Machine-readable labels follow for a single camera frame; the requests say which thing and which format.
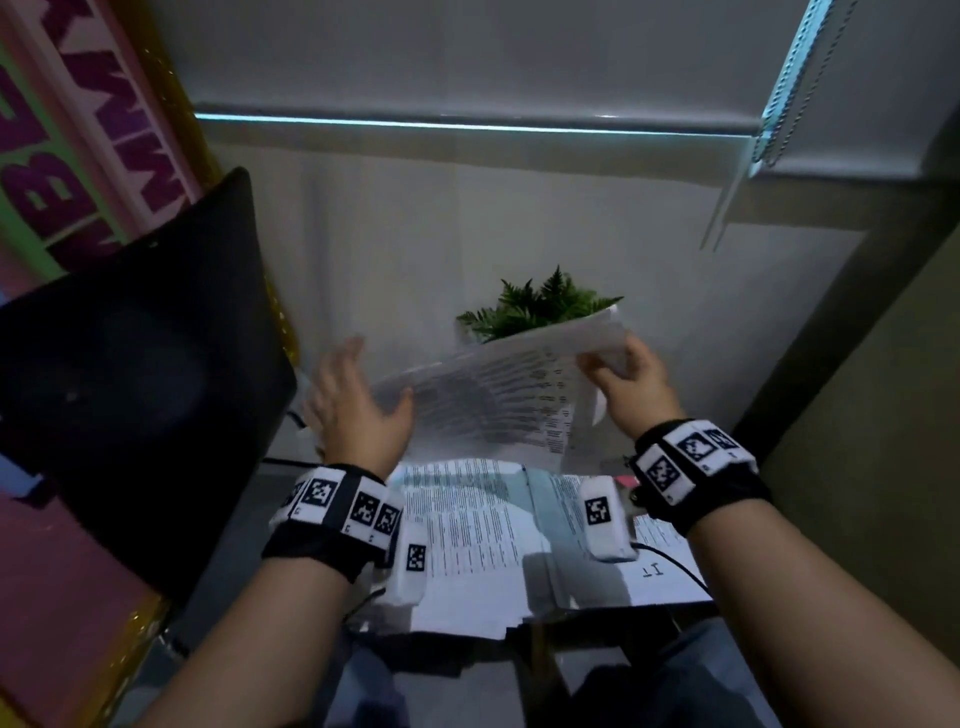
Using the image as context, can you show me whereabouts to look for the green fern plant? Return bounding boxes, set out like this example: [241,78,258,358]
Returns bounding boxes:
[456,265,624,344]

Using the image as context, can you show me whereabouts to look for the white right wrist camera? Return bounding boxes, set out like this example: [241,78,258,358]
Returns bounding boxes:
[579,477,640,564]

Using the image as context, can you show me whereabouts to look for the black cable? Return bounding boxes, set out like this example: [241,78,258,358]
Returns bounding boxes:
[628,538,714,595]

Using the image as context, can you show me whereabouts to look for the grey roller blind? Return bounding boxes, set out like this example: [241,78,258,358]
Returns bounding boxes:
[148,0,960,183]

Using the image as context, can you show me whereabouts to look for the person's right hand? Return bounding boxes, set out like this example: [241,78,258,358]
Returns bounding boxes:
[576,333,688,441]

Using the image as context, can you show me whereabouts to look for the pile of printed papers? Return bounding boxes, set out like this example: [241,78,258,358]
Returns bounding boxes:
[351,457,715,643]

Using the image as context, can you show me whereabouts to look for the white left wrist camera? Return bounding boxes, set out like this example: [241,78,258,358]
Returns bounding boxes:
[381,517,431,610]

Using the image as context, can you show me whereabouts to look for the person's legs in jeans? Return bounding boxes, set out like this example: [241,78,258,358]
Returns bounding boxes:
[313,621,783,728]

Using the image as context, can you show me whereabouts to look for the person's left hand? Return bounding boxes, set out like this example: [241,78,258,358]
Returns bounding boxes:
[309,336,416,483]

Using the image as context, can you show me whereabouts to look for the colourful lettered banner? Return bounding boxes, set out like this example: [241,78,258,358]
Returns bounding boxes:
[0,0,303,728]

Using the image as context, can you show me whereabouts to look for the person's left forearm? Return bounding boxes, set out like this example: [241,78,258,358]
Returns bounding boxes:
[133,553,363,728]

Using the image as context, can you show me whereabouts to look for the black monitor screen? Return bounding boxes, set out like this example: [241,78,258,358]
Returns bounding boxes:
[0,166,300,610]

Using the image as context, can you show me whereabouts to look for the printed paper sheet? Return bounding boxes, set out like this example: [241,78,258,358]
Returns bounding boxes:
[367,307,633,475]

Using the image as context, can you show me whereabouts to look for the black marker-tagged left wristband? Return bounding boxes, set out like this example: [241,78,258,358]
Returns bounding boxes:
[261,463,406,586]

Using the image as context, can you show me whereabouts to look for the metal blind bead chain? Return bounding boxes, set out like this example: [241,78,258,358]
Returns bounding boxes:
[748,0,861,165]

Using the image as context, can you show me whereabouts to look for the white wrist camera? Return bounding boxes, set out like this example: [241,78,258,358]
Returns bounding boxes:
[381,517,431,610]
[579,477,640,564]

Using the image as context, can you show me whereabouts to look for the black marker-tagged right wristband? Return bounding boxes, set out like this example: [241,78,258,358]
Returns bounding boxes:
[626,418,774,538]

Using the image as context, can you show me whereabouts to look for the person's right forearm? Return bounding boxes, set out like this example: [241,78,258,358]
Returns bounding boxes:
[681,498,960,728]

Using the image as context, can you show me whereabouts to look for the black marker-tagged wristband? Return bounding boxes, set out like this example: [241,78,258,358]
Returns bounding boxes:
[626,418,774,538]
[261,463,406,586]

